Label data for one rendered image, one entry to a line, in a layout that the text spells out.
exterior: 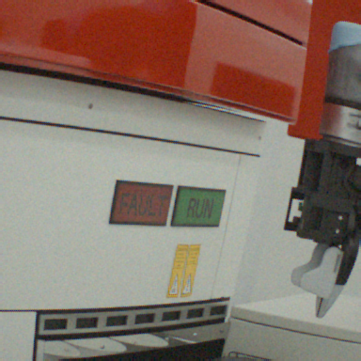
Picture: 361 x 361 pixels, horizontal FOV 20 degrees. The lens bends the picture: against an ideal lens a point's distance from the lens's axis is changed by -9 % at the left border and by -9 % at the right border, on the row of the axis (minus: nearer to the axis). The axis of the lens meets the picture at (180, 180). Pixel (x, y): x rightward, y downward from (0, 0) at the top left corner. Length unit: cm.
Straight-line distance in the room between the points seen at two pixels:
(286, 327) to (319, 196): 30
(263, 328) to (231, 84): 38
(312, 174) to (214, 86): 15
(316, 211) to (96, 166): 25
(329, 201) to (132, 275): 24
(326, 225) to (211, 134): 21
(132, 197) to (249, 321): 35
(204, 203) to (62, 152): 31
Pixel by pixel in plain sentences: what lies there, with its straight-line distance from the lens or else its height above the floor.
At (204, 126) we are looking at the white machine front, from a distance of 129.
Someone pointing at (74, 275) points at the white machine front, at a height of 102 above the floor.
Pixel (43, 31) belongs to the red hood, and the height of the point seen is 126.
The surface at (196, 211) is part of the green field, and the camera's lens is 131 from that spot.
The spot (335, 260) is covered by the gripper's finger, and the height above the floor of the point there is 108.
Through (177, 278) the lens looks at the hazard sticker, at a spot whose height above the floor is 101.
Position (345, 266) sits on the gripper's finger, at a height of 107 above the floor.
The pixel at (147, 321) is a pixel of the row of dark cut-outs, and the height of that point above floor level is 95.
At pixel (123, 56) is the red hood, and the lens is 103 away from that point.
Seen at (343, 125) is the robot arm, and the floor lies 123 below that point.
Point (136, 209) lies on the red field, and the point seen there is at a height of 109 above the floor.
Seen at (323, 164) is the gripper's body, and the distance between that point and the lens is 119.
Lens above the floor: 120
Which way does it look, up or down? 3 degrees down
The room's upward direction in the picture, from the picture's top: 11 degrees clockwise
